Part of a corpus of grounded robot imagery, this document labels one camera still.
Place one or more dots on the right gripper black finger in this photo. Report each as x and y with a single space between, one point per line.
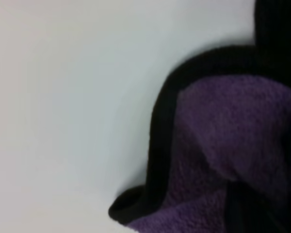
242 211

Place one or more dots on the purple cloth with black trim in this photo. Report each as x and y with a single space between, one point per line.
232 121

